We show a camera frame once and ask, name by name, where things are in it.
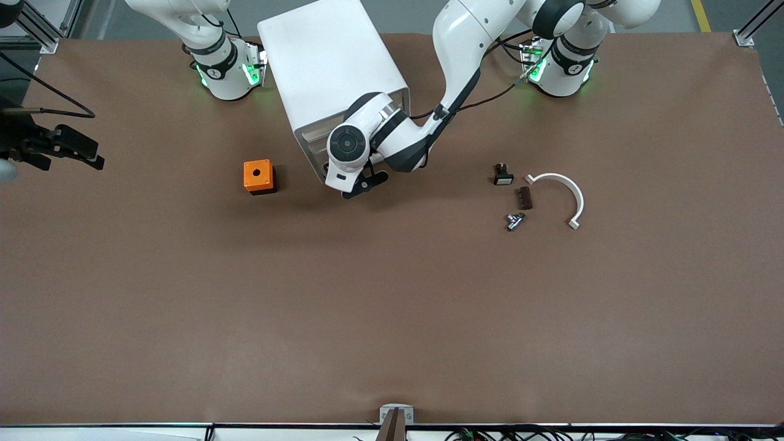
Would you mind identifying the brown table mat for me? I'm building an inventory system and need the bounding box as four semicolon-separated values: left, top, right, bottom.
0;32;784;428

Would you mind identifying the white curved plastic bracket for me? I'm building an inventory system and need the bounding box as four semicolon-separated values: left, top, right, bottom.
525;173;585;231

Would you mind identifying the dark camera mount strut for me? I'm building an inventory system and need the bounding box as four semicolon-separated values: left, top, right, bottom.
375;409;407;441

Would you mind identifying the black base cable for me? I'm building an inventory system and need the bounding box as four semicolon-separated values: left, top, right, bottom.
202;5;246;39
484;29;533;65

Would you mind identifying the orange button enclosure box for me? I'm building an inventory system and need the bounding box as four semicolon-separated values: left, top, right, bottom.
243;159;277;196

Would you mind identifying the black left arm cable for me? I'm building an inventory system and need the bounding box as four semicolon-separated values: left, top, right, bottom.
407;37;543;120

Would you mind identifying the aluminium frame post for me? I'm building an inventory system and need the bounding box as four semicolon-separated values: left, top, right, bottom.
733;0;784;47
12;0;83;55

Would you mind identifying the black right base cable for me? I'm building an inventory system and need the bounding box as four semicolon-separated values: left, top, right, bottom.
202;5;246;39

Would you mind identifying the black cable bundle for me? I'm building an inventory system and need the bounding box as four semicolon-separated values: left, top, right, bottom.
444;427;784;441

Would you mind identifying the black left base cable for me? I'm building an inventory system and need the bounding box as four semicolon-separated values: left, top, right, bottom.
484;29;533;65

